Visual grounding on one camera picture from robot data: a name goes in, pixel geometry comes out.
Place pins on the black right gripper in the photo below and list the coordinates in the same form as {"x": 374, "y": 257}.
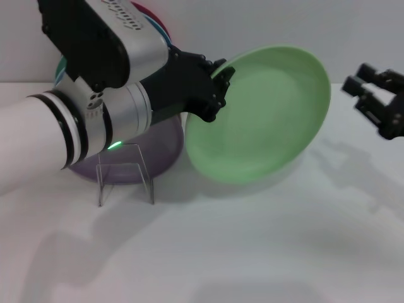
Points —
{"x": 394, "y": 116}

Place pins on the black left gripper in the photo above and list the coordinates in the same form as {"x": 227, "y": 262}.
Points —
{"x": 180, "y": 82}

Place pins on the light green plate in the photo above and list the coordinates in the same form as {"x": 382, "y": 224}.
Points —
{"x": 265, "y": 120}

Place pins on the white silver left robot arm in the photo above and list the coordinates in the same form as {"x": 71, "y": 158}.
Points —
{"x": 79, "y": 126}

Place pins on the lavender plate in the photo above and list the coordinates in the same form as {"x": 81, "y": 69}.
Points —
{"x": 164, "y": 142}

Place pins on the red plate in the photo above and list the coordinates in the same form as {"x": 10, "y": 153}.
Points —
{"x": 151, "y": 12}

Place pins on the clear acrylic plate rack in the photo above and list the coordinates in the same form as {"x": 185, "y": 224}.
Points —
{"x": 148, "y": 176}

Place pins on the dark green plate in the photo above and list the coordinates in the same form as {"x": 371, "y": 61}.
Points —
{"x": 60, "y": 67}

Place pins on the light blue plate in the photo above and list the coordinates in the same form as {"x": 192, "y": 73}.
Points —
{"x": 57, "y": 79}

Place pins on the black left wrist camera housing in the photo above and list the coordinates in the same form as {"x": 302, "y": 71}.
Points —
{"x": 88, "y": 47}

